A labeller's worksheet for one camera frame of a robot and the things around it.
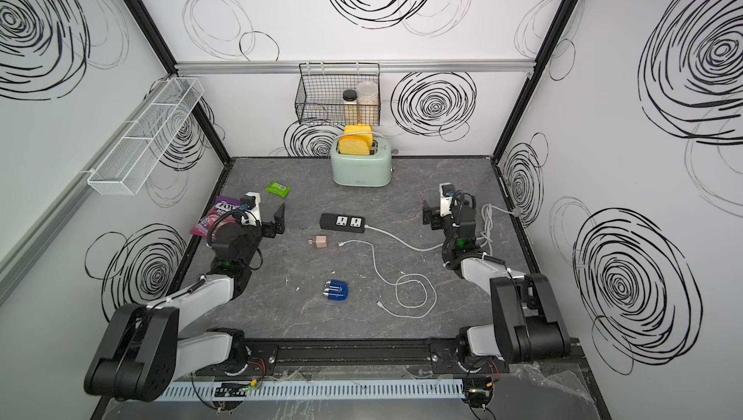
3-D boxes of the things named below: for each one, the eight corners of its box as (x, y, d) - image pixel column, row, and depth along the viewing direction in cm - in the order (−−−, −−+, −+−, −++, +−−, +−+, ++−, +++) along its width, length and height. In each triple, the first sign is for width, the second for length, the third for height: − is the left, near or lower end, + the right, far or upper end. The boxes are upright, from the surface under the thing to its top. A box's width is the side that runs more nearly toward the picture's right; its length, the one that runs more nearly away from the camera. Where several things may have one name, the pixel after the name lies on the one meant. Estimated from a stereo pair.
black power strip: (319, 229, 101) (318, 224, 99) (322, 217, 104) (321, 212, 102) (363, 233, 100) (363, 228, 98) (365, 221, 103) (365, 216, 101)
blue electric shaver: (323, 300, 85) (322, 296, 83) (325, 284, 88) (324, 280, 86) (348, 300, 85) (347, 296, 83) (349, 284, 88) (348, 280, 86)
